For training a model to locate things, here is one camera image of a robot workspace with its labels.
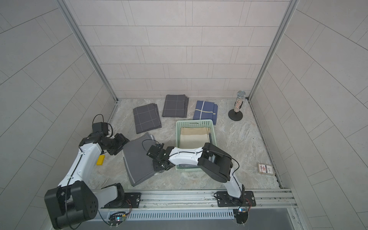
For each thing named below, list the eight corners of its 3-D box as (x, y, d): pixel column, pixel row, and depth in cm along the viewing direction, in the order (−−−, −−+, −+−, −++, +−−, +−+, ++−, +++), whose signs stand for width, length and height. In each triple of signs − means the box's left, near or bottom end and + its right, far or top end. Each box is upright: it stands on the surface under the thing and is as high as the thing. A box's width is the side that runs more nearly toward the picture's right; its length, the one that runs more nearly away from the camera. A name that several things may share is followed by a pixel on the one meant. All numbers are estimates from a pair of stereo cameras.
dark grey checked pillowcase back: (162, 117, 107) (161, 115, 105) (165, 96, 121) (165, 94, 120) (188, 117, 107) (188, 115, 105) (188, 96, 121) (188, 94, 120)
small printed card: (258, 173, 82) (259, 172, 80) (257, 163, 85) (258, 162, 84) (272, 175, 81) (274, 174, 79) (270, 165, 84) (272, 164, 83)
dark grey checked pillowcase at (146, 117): (136, 133, 98) (135, 132, 96) (133, 109, 112) (133, 107, 110) (161, 127, 101) (161, 125, 100) (156, 104, 115) (156, 102, 114)
